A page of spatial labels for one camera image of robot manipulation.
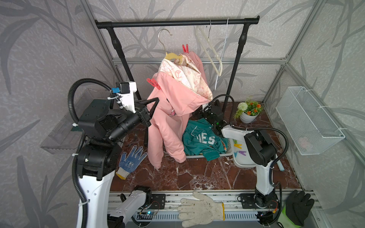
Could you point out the white wire mesh basket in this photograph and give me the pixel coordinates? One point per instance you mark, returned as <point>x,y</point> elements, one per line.
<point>312,130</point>

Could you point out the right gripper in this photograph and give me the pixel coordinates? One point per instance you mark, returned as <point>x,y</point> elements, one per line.
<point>211,109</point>

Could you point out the pink jacket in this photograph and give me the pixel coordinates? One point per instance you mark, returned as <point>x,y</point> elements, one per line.
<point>181,89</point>

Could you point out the black rubber glove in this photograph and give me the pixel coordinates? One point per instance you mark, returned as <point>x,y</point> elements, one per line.
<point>297,208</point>

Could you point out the teal green jacket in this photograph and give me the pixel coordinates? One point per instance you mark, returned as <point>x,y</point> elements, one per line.
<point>199,139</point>

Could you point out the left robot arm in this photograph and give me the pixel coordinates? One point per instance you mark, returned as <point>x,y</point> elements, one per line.
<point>104,123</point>

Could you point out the potted artificial flower plant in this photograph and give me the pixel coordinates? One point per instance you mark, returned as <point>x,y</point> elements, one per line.
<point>248,111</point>

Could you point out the white knitted work glove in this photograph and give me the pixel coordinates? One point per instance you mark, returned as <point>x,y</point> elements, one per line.
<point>200,211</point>

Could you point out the red clothespin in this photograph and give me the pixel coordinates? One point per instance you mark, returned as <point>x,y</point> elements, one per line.
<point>154,83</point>
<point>185,48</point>

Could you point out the blue dotted work glove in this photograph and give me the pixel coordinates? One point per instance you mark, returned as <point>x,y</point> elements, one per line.
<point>130,161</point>

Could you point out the black clothes rack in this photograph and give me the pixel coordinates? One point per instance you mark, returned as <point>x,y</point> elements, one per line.
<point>110,26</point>

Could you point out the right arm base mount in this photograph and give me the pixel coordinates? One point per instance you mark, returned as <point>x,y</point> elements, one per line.
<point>251,201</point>

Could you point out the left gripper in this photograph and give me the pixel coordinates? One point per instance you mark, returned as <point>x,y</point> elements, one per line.
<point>142,113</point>

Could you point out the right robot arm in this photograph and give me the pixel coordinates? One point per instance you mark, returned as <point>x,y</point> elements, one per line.
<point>259,145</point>

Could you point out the white plastic tray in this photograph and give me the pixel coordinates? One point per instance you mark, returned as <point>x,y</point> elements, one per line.
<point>243,161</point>

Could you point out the clear acrylic wall shelf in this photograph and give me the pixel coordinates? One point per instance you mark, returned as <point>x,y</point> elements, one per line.
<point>64,139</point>

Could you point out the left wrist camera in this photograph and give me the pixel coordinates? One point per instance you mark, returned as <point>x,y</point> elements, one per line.
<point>123,93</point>

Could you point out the white perforated laundry basket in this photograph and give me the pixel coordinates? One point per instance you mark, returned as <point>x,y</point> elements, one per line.
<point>229,152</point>

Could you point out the light blue small scoop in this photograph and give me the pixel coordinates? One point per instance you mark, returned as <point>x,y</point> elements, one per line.
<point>280,166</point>

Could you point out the white hanger of rainbow jacket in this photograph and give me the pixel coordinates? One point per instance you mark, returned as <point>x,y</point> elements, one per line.
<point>222,55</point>

